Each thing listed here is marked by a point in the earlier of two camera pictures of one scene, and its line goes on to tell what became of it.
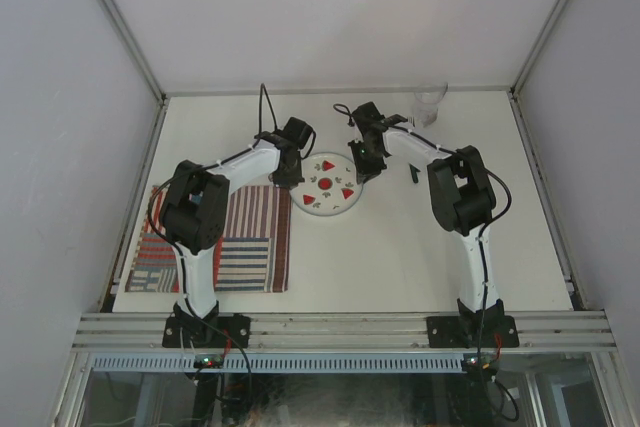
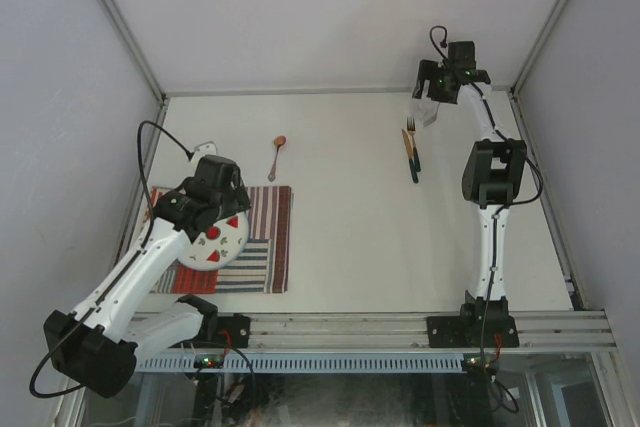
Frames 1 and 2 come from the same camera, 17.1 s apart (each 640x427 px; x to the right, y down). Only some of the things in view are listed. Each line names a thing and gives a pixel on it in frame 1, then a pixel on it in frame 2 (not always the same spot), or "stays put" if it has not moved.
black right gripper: (363, 172) -> (427, 71)
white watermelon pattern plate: (330, 186) -> (218, 244)
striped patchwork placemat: (252, 256) stays put
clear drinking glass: (427, 96) stays put
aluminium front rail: (538, 330) stays put
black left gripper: (290, 182) -> (238, 200)
